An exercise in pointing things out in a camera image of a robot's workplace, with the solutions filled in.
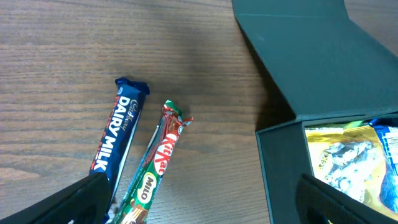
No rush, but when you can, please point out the blue Oreo cookie pack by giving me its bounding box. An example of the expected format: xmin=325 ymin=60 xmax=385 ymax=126
xmin=369 ymin=118 xmax=397 ymax=213

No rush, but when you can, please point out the dark blue chocolate bar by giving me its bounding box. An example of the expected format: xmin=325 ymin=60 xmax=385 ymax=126
xmin=89 ymin=77 xmax=150 ymax=215

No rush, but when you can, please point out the yellow snack bag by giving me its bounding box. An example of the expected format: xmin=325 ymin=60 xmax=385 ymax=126
xmin=305 ymin=121 xmax=397 ymax=220

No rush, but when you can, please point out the green red chocolate bar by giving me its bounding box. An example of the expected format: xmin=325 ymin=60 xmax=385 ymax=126
xmin=111 ymin=100 xmax=193 ymax=224

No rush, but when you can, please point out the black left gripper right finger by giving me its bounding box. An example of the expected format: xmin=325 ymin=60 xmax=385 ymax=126
xmin=295 ymin=174 xmax=397 ymax=224

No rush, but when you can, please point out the black gift box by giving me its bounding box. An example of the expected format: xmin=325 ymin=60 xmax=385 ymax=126
xmin=233 ymin=0 xmax=397 ymax=223

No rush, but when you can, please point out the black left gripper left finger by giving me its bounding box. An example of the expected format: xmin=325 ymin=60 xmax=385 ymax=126
xmin=1 ymin=172 xmax=111 ymax=224

